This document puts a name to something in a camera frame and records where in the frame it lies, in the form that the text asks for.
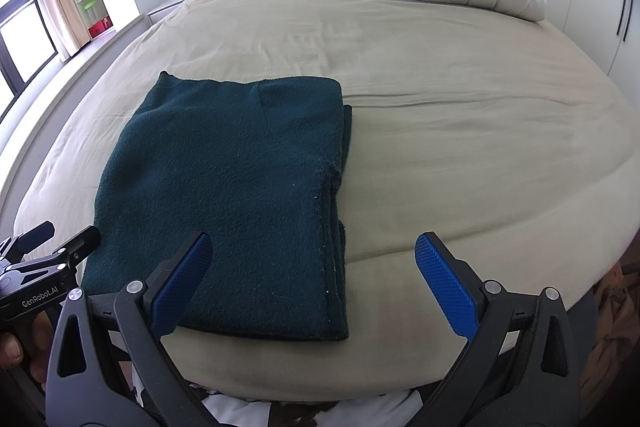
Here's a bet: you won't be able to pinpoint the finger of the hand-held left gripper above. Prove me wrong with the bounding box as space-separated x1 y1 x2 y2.
47 226 102 269
7 221 56 255

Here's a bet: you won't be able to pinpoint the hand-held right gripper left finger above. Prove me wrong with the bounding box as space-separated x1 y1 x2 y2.
44 231 223 427

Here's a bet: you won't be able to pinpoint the brown patterned cloth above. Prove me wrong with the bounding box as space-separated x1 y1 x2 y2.
580 257 637 408

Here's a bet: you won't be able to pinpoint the person's left hand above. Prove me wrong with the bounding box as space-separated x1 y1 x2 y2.
0 332 53 388

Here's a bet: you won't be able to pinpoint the dark green towel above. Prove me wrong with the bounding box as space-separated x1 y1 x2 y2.
81 72 354 342

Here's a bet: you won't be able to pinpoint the red box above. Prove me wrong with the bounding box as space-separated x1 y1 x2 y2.
87 14 113 38

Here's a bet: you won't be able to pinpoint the dark framed window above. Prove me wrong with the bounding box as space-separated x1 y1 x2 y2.
0 0 58 120

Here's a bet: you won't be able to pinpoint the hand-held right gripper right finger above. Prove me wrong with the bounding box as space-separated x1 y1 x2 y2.
414 232 583 427

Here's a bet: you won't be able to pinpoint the green lidded container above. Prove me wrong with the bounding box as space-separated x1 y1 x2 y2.
78 0 99 28

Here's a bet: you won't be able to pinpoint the white nightstand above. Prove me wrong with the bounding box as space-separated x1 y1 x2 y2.
146 0 193 25

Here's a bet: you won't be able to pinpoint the white and brown cloth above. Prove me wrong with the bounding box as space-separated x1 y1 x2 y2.
200 388 428 427

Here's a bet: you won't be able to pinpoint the bed with beige sheet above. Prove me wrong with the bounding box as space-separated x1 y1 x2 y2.
0 0 640 403

